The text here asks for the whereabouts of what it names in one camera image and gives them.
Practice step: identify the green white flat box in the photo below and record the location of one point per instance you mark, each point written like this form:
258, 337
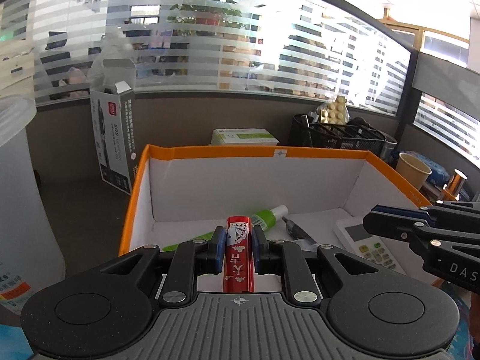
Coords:
243, 137

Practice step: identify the brown paper cup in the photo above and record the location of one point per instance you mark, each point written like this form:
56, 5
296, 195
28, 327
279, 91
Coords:
413, 170

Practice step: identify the grey tall product box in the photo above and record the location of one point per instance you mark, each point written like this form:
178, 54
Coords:
113, 124

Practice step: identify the Starbucks plastic cup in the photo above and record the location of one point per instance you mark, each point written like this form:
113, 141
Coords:
31, 259

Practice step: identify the yellow building block plate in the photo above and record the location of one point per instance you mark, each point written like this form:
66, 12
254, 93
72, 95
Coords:
334, 111

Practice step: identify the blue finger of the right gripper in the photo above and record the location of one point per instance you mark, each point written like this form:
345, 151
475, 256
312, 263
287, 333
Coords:
393, 211
397, 226

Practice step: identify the black silver screwdriver pen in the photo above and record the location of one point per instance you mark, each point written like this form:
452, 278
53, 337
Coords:
299, 236

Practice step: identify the black mesh desk organizer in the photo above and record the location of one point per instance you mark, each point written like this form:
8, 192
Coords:
357, 134

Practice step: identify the gold copper coil spool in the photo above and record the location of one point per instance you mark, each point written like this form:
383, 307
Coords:
452, 189

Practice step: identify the white air conditioner remote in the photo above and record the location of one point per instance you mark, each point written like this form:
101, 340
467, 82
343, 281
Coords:
355, 239

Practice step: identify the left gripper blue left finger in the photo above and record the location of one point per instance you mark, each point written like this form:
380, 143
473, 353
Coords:
216, 248

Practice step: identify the glass jar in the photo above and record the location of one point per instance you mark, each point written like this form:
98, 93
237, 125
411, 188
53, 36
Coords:
389, 145

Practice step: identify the red playing card box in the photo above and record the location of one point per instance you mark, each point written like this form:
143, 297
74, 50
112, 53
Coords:
238, 273

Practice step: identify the AGON colourful desk mat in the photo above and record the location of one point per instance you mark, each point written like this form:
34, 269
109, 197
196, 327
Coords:
15, 346

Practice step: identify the blue wet wipes pack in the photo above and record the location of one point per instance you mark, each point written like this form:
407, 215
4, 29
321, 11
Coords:
439, 175

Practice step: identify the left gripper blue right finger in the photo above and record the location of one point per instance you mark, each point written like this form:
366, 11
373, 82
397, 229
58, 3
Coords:
260, 249

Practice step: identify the orange cardboard box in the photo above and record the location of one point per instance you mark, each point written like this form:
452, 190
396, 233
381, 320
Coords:
181, 193

